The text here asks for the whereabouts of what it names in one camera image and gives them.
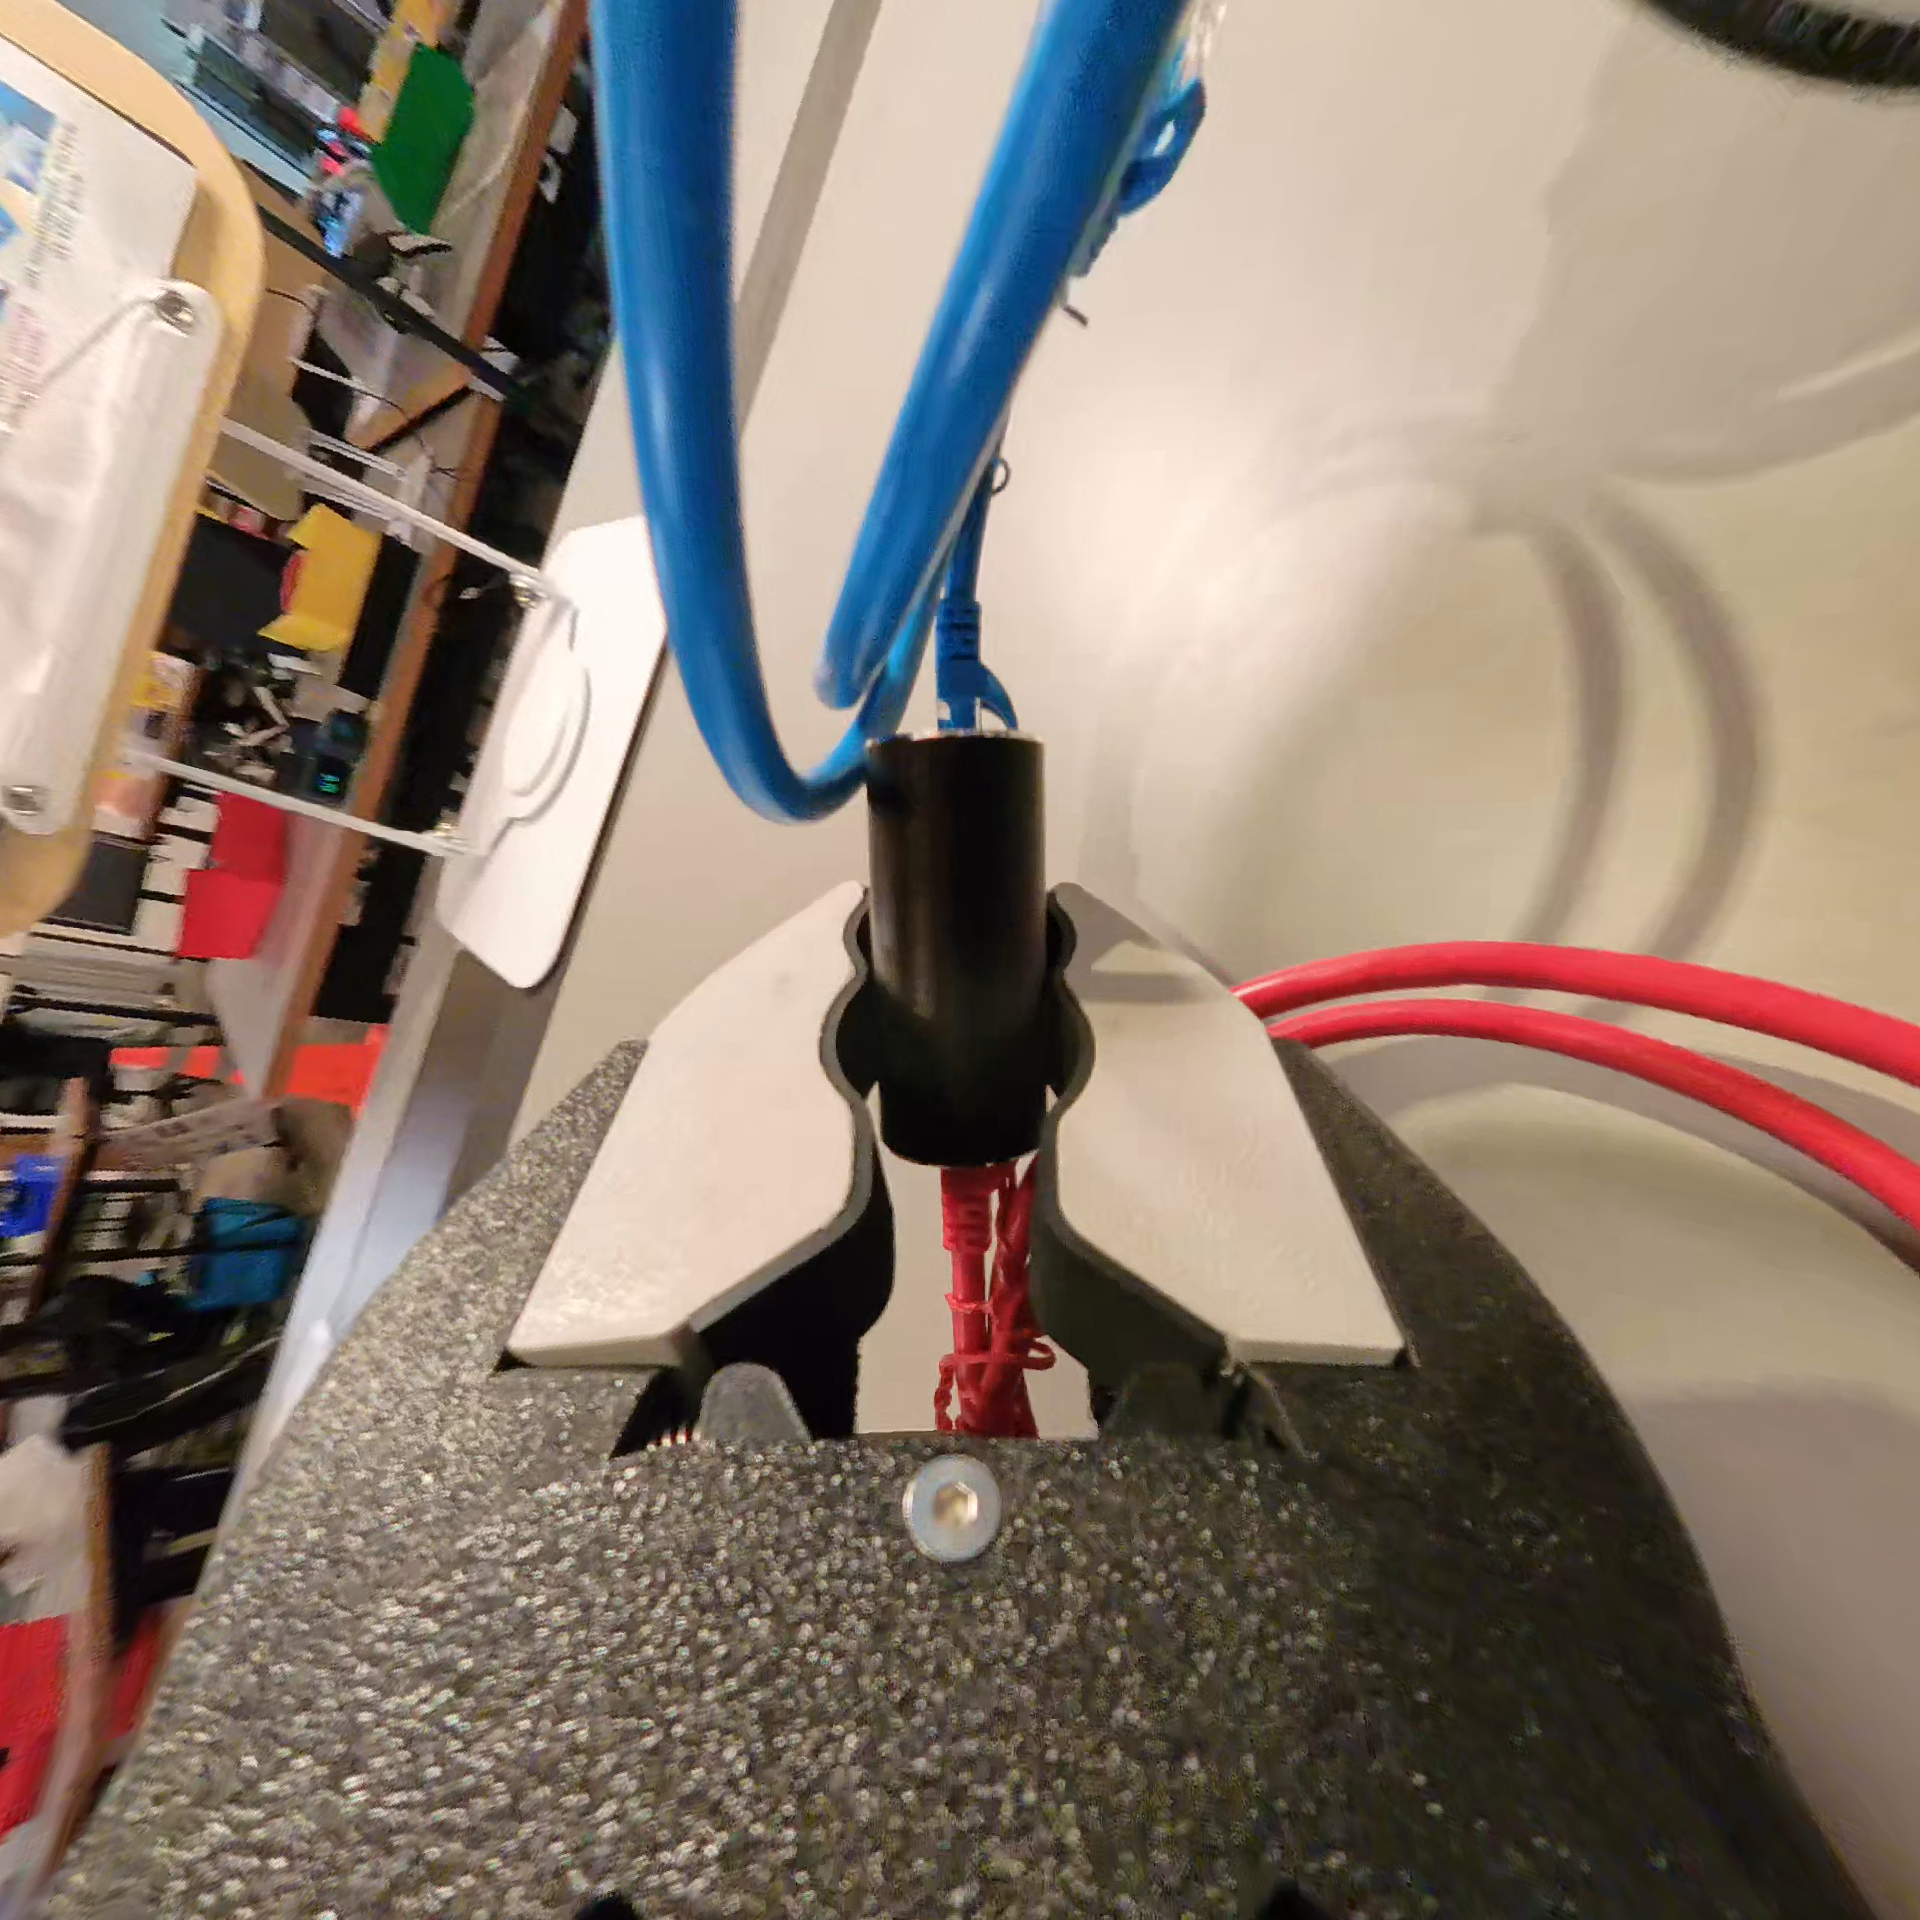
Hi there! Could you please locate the black cable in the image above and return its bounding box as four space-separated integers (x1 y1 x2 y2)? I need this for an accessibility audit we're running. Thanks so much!
1633 0 1920 88

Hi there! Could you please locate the small yellow plastic bin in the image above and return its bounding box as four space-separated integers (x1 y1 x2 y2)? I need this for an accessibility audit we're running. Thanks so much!
263 502 383 654

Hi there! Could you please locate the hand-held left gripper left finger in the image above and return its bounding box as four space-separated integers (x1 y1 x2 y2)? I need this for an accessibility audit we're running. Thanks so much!
507 881 898 1439

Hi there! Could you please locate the long wooden workbench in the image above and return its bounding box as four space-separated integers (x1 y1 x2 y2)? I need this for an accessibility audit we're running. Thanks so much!
210 0 586 1096

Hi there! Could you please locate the printed instruction sheet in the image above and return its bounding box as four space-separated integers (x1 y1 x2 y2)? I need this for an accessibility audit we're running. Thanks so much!
0 37 201 436

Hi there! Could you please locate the blue ethernet cable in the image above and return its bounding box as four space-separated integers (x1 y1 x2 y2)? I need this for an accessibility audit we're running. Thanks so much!
590 0 1208 825

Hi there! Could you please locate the green plastic bin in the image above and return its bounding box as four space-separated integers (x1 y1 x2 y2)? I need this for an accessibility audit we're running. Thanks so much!
367 45 472 232

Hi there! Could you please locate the teal fabric bag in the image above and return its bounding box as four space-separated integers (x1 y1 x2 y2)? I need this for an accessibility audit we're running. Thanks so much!
193 1198 309 1307

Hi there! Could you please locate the black ethernet port box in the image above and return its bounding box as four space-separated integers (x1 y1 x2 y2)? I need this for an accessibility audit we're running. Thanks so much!
866 729 1086 1168

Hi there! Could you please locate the red ethernet cable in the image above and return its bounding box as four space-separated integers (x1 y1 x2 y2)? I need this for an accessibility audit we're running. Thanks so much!
930 942 1920 1439

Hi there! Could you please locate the red plastic bin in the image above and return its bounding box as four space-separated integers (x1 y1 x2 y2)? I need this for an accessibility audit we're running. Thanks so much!
175 795 287 963

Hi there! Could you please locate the white sheet stand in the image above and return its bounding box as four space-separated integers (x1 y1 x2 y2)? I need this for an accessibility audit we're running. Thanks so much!
0 277 670 991

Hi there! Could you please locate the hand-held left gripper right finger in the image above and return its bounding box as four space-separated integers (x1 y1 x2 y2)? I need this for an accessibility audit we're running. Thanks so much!
1034 881 1408 1389

